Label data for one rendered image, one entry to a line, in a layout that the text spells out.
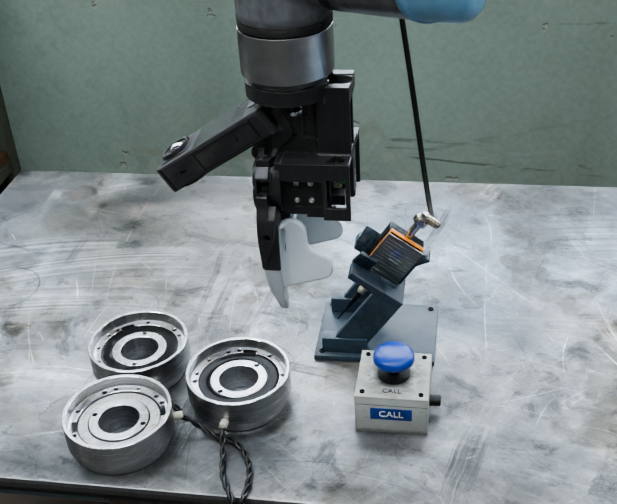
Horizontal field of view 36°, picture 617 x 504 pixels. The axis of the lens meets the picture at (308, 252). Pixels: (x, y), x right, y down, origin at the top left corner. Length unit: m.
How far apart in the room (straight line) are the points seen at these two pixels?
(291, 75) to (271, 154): 0.08
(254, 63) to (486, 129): 1.87
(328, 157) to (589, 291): 0.47
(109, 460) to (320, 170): 0.34
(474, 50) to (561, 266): 1.37
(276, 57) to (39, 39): 2.04
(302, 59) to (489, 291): 0.49
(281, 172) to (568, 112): 1.84
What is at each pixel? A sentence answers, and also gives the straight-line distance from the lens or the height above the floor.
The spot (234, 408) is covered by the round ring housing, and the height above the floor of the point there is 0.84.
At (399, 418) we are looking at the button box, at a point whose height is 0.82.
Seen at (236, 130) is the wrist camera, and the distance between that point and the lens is 0.78.
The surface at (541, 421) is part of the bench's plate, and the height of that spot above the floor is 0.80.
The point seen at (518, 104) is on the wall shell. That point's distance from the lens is 2.56.
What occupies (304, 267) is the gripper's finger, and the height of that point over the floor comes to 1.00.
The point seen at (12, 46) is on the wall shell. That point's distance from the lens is 2.79.
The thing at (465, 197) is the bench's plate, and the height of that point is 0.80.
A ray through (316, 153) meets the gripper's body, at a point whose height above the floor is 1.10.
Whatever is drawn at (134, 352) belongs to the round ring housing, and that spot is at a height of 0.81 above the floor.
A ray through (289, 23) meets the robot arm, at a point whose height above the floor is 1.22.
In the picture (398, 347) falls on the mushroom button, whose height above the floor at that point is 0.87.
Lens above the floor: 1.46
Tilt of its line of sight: 33 degrees down
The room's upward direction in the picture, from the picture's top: 4 degrees counter-clockwise
